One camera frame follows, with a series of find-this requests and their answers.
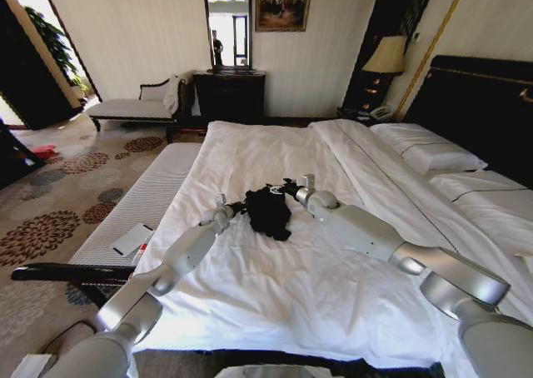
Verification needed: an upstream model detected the black garment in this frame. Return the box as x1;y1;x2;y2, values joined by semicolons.
243;185;293;242

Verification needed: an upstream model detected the white striped bed bench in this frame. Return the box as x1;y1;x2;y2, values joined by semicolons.
11;142;206;309

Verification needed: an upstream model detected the dark bed headboard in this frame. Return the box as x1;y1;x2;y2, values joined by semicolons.
402;54;533;191

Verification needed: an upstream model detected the white duvet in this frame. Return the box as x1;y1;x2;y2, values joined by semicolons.
133;118;533;373

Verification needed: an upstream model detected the dark wood dresser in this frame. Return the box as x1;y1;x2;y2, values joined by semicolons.
192;70;267;126

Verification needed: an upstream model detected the white booklet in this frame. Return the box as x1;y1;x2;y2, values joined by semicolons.
112;222;156;258

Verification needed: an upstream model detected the white telephone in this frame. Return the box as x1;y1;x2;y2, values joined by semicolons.
367;105;393;121

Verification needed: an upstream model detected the white cloth on chaise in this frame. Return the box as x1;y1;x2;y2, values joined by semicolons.
162;73;182;115

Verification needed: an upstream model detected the dark wood chaise longue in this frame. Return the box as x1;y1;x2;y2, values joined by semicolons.
86;72;187;144

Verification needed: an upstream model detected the white pillow with dark piping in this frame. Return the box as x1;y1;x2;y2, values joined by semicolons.
428;170;533;259
369;122;489;177

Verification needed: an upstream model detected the person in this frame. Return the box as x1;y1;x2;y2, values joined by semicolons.
210;29;225;67

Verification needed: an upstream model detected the table lamp cream shade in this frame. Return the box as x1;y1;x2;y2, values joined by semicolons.
360;35;408;105

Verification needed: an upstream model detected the white robot front shell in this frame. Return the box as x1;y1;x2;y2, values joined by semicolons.
214;364;322;378

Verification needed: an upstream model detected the gold framed painting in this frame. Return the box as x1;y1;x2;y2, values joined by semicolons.
254;0;314;33

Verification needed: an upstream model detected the dark framed mirror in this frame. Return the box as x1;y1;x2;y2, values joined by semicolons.
199;0;256;74

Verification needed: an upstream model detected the red item on floor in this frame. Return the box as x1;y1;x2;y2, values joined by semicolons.
32;143;58;161

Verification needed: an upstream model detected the dark cabinet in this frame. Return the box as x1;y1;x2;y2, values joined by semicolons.
0;118;43;191

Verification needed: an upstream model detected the green potted plant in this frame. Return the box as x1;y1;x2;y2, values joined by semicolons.
23;6;92;99

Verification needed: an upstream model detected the dark carved wall panel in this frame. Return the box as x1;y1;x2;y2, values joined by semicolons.
341;0;439;109

